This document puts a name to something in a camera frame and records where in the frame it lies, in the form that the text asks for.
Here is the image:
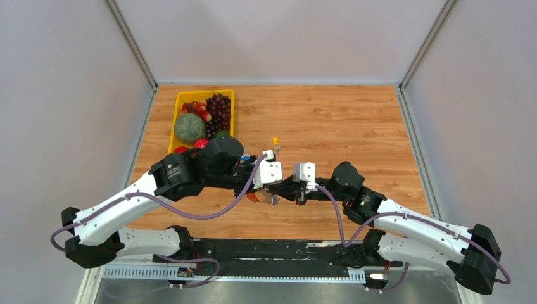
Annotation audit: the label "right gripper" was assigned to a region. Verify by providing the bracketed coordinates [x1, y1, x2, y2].
[266, 174, 348, 206]

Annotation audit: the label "red handled key organizer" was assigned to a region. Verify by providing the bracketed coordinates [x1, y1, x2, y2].
[246, 189, 280, 206]

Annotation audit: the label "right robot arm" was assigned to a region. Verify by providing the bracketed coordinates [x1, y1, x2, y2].
[267, 161, 512, 295]

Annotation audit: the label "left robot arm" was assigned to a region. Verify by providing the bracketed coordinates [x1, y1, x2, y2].
[62, 136, 274, 269]

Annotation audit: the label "green avocado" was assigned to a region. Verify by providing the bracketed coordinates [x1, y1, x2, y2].
[213, 130, 230, 139]

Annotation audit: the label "yellow key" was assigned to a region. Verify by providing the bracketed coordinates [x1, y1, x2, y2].
[272, 136, 281, 157]

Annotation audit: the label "red pomegranate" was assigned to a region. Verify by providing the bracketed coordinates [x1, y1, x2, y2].
[193, 139, 210, 149]

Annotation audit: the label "red apple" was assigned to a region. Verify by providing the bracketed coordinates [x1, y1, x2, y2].
[173, 146, 189, 153]

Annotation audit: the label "green melon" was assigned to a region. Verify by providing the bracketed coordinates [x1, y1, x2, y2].
[174, 113, 206, 144]

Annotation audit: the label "dark purple grapes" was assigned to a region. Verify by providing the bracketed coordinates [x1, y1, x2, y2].
[205, 93, 231, 139]

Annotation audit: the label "red peaches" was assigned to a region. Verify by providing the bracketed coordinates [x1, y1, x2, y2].
[180, 101, 212, 122]

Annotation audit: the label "yellow plastic tray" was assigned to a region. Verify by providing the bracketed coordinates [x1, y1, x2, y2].
[168, 89, 236, 153]

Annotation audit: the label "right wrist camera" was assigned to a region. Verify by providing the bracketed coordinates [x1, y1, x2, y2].
[293, 162, 317, 193]

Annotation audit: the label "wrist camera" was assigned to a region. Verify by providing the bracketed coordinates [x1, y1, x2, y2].
[253, 150, 283, 189]
[293, 162, 317, 193]

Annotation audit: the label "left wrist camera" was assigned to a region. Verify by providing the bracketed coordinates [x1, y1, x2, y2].
[253, 150, 283, 189]

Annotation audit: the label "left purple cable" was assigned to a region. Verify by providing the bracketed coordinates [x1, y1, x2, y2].
[50, 154, 269, 253]

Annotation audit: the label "purple cable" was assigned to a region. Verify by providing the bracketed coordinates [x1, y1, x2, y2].
[314, 184, 512, 285]
[50, 154, 269, 253]

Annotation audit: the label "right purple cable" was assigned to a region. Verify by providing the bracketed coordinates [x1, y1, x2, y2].
[314, 184, 512, 285]

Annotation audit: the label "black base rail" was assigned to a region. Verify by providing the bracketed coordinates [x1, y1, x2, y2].
[90, 237, 471, 290]

